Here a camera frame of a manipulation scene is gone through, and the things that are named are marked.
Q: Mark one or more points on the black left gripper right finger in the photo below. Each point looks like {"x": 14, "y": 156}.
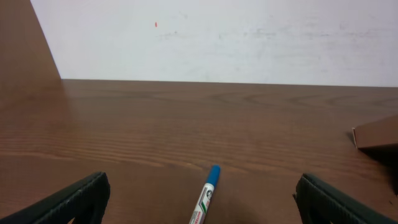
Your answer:
{"x": 319, "y": 202}

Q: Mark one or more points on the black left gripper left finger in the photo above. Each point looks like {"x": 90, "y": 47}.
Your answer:
{"x": 84, "y": 201}

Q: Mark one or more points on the blue whiteboard marker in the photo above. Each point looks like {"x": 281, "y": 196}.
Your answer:
{"x": 202, "y": 205}

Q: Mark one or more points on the brown cardboard box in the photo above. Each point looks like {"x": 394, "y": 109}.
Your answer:
{"x": 376, "y": 134}

